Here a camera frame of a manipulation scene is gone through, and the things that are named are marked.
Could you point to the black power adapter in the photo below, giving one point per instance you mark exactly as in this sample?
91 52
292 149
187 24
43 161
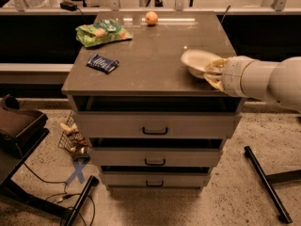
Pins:
68 6

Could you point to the wire basket with items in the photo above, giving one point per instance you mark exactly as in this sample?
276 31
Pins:
71 140

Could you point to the green snack bag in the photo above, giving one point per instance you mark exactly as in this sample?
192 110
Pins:
102 32

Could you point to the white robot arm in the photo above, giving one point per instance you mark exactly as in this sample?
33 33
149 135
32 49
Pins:
276 83

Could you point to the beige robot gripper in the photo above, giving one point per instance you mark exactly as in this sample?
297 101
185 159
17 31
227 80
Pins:
232 76

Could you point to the middle drawer black handle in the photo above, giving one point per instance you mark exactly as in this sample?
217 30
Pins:
155 163

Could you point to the white paper bowl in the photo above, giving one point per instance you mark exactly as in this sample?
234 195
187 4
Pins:
197 60

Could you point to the top drawer black handle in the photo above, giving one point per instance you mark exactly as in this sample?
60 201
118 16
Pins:
154 132

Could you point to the drawer black handle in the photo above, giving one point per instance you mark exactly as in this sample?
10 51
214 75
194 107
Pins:
154 184
155 163
154 132

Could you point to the blue snack packet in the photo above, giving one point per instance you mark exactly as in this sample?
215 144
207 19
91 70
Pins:
102 64

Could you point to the black metal stand leg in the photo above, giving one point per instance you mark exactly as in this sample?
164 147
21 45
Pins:
269 180

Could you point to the orange fruit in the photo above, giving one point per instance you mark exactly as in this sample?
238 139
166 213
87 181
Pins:
151 18

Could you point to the grey drawer cabinet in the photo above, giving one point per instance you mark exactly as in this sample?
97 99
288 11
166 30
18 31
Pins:
152 88

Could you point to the bottom drawer black handle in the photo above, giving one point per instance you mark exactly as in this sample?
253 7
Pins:
154 184

